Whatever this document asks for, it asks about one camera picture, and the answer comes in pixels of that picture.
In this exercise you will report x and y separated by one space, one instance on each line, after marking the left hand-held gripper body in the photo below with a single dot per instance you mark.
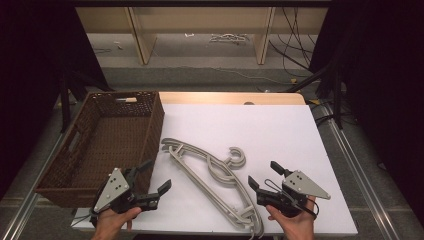
111 188

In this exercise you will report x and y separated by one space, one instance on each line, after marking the brown woven basket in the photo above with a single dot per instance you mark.
100 150

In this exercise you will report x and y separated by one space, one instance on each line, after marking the grey plastic clothes hanger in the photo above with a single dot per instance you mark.
200 186
180 144

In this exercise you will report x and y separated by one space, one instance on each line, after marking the person's left hand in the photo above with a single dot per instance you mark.
110 221

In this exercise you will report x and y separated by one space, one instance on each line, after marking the black curtain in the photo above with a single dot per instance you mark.
26 66
383 66

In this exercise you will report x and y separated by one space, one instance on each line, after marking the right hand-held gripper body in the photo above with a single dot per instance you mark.
300 185

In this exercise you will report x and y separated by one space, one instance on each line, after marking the light wooden shelf unit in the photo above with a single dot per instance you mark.
143 43

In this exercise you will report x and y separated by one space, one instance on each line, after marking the light wooden table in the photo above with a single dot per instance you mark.
216 98

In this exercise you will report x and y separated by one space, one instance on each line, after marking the person's right hand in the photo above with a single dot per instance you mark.
298 226

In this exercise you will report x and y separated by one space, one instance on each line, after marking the white board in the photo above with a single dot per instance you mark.
266 133

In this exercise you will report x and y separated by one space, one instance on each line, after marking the metal floor rail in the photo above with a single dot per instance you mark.
28 201
358 173

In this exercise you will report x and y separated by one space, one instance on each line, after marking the black metal stand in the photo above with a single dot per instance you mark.
338 110
65 110

